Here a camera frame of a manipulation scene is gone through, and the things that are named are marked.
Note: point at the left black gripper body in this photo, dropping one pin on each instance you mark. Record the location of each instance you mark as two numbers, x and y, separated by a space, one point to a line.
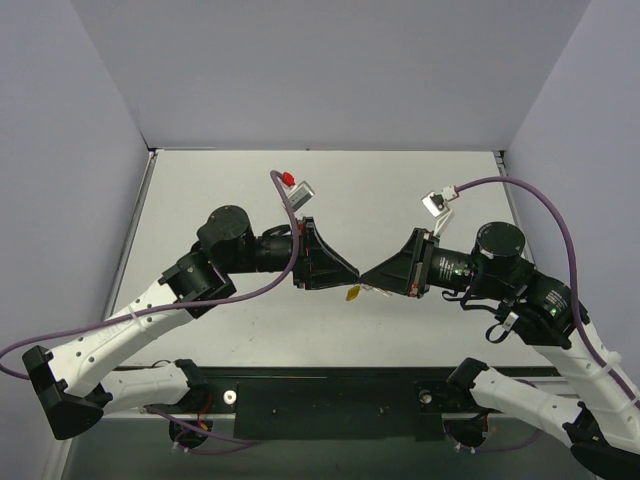
304 253

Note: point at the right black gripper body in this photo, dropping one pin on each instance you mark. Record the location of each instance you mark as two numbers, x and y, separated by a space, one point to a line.
421 263

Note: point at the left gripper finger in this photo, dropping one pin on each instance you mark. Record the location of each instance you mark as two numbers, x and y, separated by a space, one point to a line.
327 280
325 263

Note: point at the silver key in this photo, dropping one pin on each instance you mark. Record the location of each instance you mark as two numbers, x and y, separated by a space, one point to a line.
377 290

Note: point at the yellow key tag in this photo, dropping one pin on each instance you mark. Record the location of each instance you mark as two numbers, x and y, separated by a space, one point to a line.
353 293

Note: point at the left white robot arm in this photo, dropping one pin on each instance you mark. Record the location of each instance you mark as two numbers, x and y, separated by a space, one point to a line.
80 382

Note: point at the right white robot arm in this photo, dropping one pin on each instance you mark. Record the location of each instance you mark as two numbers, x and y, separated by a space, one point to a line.
601 425

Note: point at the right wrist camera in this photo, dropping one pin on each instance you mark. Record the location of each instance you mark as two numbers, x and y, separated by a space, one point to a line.
438 205

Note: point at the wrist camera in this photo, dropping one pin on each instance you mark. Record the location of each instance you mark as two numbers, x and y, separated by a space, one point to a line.
438 205
299 195

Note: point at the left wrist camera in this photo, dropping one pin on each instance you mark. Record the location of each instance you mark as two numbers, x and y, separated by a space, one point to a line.
299 195

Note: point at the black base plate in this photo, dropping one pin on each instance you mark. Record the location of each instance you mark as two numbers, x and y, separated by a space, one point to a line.
328 403

